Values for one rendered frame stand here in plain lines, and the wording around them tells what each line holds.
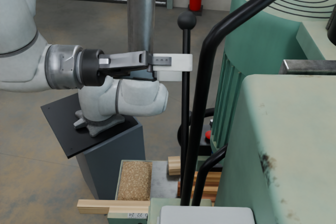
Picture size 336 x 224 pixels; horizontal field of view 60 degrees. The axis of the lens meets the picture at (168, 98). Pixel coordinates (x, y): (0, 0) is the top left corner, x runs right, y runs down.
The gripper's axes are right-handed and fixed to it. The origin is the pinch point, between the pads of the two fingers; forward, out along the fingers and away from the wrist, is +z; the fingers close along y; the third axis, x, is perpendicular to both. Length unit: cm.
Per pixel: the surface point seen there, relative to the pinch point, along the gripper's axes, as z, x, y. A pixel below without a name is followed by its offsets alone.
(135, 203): -11.4, -31.9, -19.7
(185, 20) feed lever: -0.3, 7.1, 8.1
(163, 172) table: -4.7, -25.8, -30.8
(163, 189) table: -4.6, -29.9, -27.1
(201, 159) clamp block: 6.1, -21.2, -27.0
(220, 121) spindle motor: 6.2, -10.1, 7.3
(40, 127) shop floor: -102, -18, -160
